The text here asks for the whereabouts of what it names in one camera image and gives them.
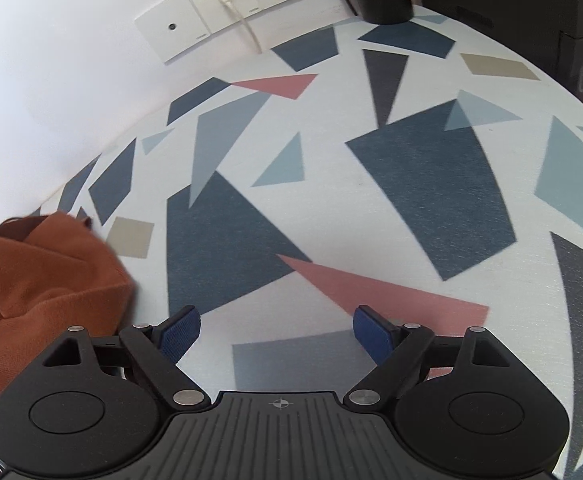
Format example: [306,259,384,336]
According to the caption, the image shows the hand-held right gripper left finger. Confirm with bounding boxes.
[41,305,211,413]

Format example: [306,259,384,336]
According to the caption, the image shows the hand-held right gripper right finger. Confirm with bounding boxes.
[342,304,519,413]

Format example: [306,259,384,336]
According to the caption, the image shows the rust brown garment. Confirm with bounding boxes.
[0,211,139,480]

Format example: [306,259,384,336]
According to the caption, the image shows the geometric patterned tablecloth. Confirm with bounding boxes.
[0,12,583,480]

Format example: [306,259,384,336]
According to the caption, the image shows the white blank wall plate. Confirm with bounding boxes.
[134,0,212,64]

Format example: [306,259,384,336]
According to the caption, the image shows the white cable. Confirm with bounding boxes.
[216,0,262,53]

